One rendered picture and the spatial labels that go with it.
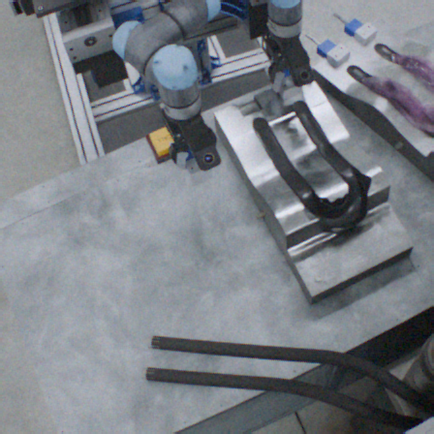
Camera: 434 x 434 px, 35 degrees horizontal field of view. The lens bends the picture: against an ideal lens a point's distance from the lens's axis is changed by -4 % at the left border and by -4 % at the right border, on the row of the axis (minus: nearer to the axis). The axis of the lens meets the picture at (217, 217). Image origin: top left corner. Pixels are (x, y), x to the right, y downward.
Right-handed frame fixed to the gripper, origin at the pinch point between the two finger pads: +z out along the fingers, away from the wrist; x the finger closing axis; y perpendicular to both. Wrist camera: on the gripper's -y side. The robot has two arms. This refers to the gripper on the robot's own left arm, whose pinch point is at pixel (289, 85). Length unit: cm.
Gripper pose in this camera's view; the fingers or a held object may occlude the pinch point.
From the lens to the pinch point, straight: 170.8
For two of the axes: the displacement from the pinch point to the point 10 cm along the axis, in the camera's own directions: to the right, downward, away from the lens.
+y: -4.2, -8.1, 4.2
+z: 0.7, 4.3, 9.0
